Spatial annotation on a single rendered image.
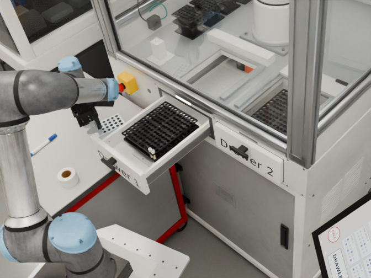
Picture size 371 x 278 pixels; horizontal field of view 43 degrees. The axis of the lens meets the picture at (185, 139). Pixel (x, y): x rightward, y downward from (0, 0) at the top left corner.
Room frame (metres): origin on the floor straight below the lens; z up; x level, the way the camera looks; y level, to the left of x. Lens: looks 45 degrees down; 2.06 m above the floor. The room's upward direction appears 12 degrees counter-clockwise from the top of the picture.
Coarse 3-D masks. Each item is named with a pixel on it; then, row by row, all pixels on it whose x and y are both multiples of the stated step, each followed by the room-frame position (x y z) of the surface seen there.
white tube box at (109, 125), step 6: (102, 120) 1.47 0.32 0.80; (108, 120) 1.47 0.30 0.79; (114, 120) 1.46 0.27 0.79; (120, 120) 1.45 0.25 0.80; (102, 126) 1.44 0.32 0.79; (108, 126) 1.43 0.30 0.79; (114, 126) 1.42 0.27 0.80; (102, 132) 1.40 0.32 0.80; (108, 132) 1.39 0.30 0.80; (102, 138) 1.38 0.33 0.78
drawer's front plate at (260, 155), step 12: (216, 132) 1.17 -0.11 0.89; (228, 132) 1.12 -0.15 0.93; (216, 144) 1.18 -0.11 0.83; (228, 144) 1.13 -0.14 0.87; (240, 144) 1.08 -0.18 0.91; (252, 144) 1.05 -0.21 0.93; (240, 156) 1.08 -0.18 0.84; (252, 156) 1.04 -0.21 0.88; (264, 156) 1.00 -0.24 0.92; (276, 156) 0.98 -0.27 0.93; (264, 168) 1.00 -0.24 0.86; (276, 168) 0.96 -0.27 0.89; (276, 180) 0.96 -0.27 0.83
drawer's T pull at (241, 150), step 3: (231, 147) 1.07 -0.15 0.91; (234, 147) 1.06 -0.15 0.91; (240, 147) 1.06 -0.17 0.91; (243, 147) 1.06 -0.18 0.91; (246, 147) 1.05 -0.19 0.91; (231, 150) 1.07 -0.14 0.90; (234, 150) 1.06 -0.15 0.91; (237, 150) 1.05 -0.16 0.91; (240, 150) 1.05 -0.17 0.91; (243, 150) 1.05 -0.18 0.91; (246, 150) 1.05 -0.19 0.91; (237, 153) 1.04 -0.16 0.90; (240, 153) 1.03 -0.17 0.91; (243, 153) 1.03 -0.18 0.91; (243, 156) 1.02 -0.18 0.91; (246, 156) 1.02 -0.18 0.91
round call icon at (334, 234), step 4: (336, 224) 0.63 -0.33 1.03; (332, 228) 0.63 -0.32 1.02; (336, 228) 0.62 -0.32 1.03; (328, 232) 0.62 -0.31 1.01; (332, 232) 0.62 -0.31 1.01; (336, 232) 0.61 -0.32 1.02; (340, 232) 0.60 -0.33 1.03; (328, 236) 0.62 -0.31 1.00; (332, 236) 0.61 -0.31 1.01; (336, 236) 0.60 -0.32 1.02; (340, 236) 0.59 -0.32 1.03; (328, 240) 0.60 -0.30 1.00; (332, 240) 0.60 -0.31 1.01; (336, 240) 0.59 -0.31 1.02
